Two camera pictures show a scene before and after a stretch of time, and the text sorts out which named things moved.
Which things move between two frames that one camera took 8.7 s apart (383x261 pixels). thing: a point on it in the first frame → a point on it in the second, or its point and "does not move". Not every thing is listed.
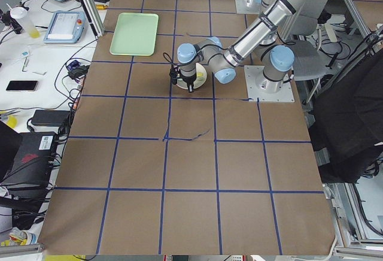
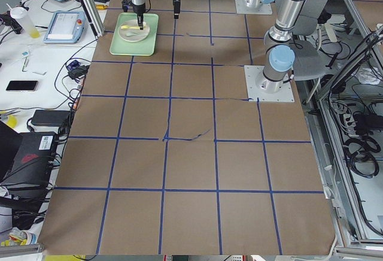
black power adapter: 49,117 does not move
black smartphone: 22,85 does not move
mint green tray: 135,34 does not move
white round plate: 200,79 → 129,31
